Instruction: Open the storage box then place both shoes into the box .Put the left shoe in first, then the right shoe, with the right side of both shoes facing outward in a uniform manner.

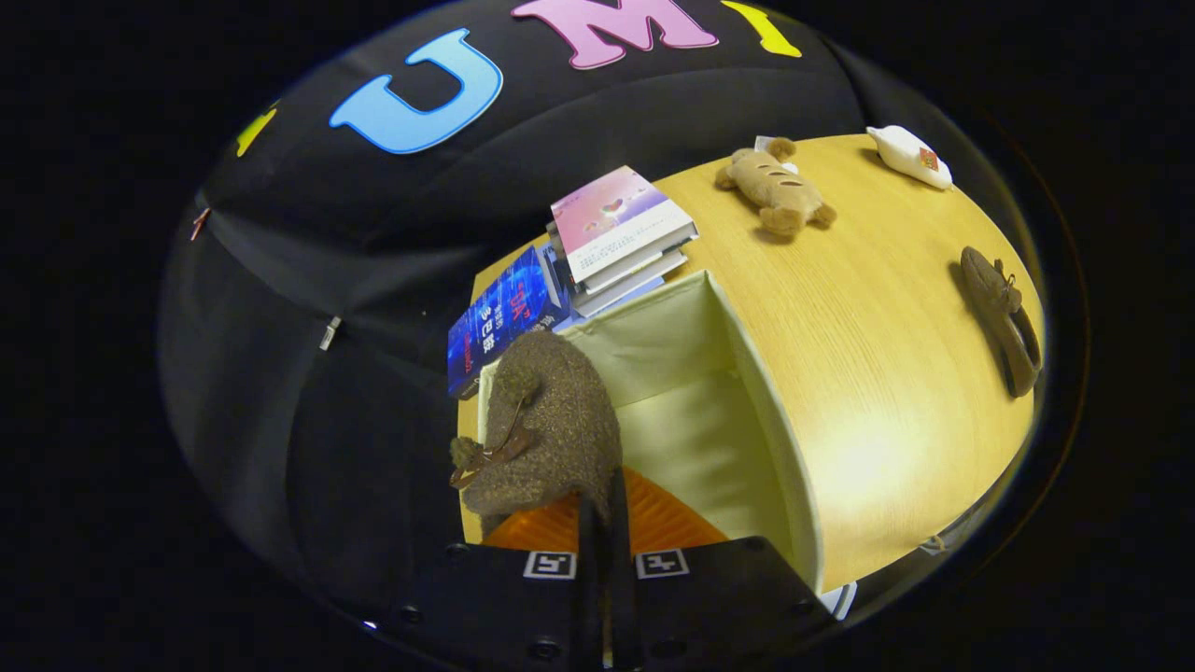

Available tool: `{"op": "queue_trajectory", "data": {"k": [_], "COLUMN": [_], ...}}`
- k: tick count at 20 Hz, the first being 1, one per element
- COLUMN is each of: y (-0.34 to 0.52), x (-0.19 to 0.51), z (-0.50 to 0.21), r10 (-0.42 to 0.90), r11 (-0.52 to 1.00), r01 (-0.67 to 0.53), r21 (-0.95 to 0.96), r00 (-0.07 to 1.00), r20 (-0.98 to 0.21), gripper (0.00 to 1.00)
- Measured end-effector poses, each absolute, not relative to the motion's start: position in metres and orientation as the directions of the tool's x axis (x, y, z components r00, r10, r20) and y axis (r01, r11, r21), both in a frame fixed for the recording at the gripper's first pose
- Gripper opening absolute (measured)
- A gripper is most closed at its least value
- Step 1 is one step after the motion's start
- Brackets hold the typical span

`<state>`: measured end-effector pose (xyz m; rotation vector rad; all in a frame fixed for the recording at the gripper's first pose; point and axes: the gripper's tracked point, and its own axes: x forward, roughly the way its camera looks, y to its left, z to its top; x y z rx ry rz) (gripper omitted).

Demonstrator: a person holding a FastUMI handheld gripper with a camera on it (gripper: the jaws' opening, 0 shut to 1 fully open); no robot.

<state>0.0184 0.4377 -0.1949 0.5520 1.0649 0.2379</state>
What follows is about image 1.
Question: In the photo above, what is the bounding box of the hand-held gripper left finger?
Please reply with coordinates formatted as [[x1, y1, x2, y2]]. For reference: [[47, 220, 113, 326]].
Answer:
[[359, 495, 606, 672]]

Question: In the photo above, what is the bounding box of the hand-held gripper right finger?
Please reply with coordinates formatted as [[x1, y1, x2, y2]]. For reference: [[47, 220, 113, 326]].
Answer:
[[609, 467, 837, 672]]

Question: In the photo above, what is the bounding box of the brown suede moccasin shoe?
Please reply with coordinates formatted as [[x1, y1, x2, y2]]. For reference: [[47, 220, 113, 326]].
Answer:
[[960, 245, 1043, 399], [448, 329, 624, 535]]

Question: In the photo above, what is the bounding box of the green fabric storage box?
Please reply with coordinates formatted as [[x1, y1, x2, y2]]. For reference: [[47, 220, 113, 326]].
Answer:
[[457, 270, 828, 595]]

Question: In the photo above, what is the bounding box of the blue cover book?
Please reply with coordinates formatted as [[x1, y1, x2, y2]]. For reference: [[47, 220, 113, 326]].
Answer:
[[446, 245, 571, 399]]

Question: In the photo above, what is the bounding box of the grey blue book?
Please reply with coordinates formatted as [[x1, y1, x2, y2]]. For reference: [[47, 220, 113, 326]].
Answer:
[[574, 271, 688, 319]]

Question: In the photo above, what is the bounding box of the white edged book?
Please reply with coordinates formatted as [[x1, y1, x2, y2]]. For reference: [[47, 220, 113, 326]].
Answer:
[[571, 245, 694, 301]]

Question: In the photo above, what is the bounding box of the pink cover book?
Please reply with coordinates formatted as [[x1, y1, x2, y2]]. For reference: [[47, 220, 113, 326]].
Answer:
[[550, 166, 699, 285]]

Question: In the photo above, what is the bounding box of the brown bread plush toy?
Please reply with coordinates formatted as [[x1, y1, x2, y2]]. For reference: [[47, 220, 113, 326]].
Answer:
[[714, 137, 838, 238]]

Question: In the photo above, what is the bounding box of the white pouch with red label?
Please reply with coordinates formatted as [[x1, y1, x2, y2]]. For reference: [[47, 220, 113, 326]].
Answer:
[[865, 124, 954, 191]]

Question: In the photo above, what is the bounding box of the black backdrop cloth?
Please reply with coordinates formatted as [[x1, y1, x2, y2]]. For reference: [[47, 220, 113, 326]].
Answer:
[[159, 0, 935, 608]]

